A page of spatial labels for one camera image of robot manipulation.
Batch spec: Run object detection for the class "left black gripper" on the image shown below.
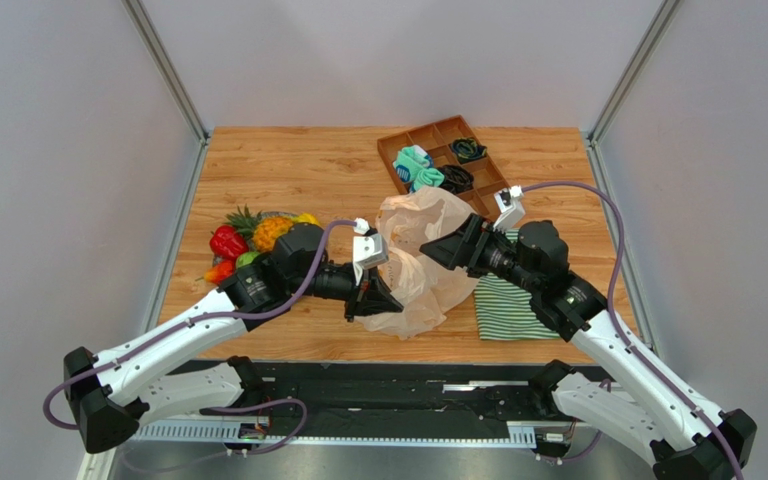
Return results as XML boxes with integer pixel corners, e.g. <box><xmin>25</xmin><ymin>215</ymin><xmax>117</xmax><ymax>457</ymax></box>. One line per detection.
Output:
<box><xmin>290</xmin><ymin>263</ymin><xmax>403</xmax><ymax>324</ymax></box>

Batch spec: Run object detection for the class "translucent beige plastic bag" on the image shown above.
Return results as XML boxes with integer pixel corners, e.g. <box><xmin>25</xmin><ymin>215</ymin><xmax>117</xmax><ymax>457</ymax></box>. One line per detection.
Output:
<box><xmin>359</xmin><ymin>187</ymin><xmax>478</xmax><ymax>340</ymax></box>

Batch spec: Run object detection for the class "yellow banana bunch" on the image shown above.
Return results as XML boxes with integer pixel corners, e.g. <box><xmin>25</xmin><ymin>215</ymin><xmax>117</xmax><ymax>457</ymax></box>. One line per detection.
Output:
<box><xmin>292</xmin><ymin>213</ymin><xmax>322</xmax><ymax>228</ymax></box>

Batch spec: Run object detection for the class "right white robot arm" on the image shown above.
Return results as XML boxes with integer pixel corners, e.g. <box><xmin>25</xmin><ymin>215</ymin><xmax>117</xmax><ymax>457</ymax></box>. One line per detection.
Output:
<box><xmin>420</xmin><ymin>214</ymin><xmax>757</xmax><ymax>479</ymax></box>

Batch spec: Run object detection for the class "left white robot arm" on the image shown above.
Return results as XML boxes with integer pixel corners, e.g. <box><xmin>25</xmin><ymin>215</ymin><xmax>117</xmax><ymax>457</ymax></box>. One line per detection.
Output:
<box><xmin>43</xmin><ymin>219</ymin><xmax>403</xmax><ymax>454</ymax></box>

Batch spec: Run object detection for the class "green striped cloth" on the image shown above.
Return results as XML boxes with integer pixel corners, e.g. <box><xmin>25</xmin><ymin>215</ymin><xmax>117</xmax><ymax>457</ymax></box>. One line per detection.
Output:
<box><xmin>473</xmin><ymin>229</ymin><xmax>562</xmax><ymax>342</ymax></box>

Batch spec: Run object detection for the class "mint green sock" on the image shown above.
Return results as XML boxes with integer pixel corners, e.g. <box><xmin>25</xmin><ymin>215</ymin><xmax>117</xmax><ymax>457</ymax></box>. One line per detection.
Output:
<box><xmin>392</xmin><ymin>145</ymin><xmax>445</xmax><ymax>193</ymax></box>

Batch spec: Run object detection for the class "black yellow sock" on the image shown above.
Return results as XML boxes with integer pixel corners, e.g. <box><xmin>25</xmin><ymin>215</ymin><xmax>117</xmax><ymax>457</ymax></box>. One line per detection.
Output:
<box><xmin>449</xmin><ymin>137</ymin><xmax>487</xmax><ymax>165</ymax></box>

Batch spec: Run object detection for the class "brown compartment tray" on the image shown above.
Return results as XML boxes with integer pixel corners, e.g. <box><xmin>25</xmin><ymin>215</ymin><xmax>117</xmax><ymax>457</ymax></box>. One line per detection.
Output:
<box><xmin>377</xmin><ymin>115</ymin><xmax>509</xmax><ymax>219</ymax></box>

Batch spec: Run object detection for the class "small pineapple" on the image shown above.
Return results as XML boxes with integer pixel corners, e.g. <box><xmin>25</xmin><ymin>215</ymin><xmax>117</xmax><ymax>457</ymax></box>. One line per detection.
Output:
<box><xmin>225</xmin><ymin>206</ymin><xmax>295</xmax><ymax>253</ymax></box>

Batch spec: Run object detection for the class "grey fruit plate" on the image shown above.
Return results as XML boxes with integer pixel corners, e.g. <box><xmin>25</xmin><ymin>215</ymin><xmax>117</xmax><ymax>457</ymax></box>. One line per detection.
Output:
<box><xmin>258</xmin><ymin>211</ymin><xmax>298</xmax><ymax>219</ymax></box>

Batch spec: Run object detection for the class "red orange peach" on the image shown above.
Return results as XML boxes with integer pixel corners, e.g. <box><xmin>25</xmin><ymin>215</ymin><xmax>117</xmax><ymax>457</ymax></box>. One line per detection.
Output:
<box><xmin>202</xmin><ymin>260</ymin><xmax>236</xmax><ymax>286</ymax></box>

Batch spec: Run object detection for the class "red bell pepper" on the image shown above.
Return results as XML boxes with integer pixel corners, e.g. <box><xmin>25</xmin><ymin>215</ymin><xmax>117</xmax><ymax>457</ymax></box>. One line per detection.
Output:
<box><xmin>209</xmin><ymin>225</ymin><xmax>249</xmax><ymax>261</ymax></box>

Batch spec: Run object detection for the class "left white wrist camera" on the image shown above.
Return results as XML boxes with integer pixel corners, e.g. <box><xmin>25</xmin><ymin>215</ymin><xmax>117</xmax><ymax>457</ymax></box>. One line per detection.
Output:
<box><xmin>352</xmin><ymin>218</ymin><xmax>389</xmax><ymax>285</ymax></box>

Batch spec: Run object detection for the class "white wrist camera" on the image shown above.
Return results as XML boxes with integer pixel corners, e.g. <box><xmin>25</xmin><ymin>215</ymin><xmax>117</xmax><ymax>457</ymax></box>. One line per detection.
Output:
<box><xmin>493</xmin><ymin>186</ymin><xmax>525</xmax><ymax>232</ymax></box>
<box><xmin>352</xmin><ymin>218</ymin><xmax>389</xmax><ymax>285</ymax></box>

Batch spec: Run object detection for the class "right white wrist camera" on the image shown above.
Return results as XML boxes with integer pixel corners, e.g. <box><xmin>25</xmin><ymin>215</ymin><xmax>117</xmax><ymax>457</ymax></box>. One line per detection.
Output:
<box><xmin>493</xmin><ymin>186</ymin><xmax>525</xmax><ymax>232</ymax></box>

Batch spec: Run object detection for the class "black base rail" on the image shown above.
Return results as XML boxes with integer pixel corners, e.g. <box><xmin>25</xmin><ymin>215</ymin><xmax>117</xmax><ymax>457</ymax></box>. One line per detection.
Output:
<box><xmin>137</xmin><ymin>359</ymin><xmax>665</xmax><ymax>451</ymax></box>

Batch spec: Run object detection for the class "right aluminium frame post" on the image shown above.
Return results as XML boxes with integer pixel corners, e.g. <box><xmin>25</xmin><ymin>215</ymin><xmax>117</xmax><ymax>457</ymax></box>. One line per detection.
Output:
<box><xmin>588</xmin><ymin>0</ymin><xmax>683</xmax><ymax>142</ymax></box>

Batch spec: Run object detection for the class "aluminium frame post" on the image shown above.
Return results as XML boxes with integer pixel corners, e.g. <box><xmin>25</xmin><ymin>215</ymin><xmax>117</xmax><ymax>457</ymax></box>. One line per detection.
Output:
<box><xmin>588</xmin><ymin>0</ymin><xmax>683</xmax><ymax>142</ymax></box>
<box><xmin>122</xmin><ymin>0</ymin><xmax>210</xmax><ymax>142</ymax></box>

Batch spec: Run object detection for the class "left aluminium frame post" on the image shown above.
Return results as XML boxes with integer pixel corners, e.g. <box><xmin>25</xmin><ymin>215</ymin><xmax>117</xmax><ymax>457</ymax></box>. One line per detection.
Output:
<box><xmin>122</xmin><ymin>0</ymin><xmax>210</xmax><ymax>142</ymax></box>

